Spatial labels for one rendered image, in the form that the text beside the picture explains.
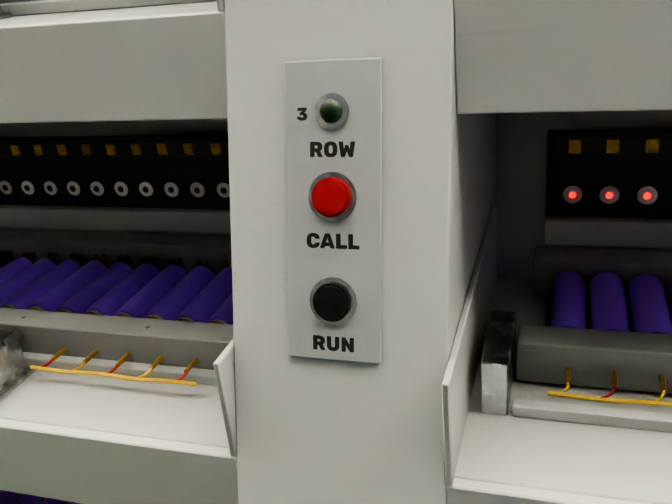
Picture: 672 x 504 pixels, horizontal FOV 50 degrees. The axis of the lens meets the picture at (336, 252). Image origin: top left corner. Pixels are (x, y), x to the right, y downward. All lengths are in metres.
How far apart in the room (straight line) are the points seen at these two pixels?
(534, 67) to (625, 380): 0.16
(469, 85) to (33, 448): 0.27
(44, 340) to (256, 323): 0.16
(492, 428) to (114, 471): 0.18
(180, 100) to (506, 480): 0.21
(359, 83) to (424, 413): 0.13
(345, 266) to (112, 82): 0.14
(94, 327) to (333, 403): 0.16
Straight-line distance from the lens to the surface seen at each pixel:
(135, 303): 0.45
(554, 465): 0.33
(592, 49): 0.29
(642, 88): 0.29
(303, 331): 0.31
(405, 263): 0.29
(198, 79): 0.33
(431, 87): 0.28
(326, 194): 0.29
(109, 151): 0.54
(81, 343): 0.43
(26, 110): 0.38
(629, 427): 0.35
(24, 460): 0.42
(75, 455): 0.39
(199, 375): 0.39
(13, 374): 0.44
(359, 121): 0.29
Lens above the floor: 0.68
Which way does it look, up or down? 8 degrees down
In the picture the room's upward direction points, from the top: straight up
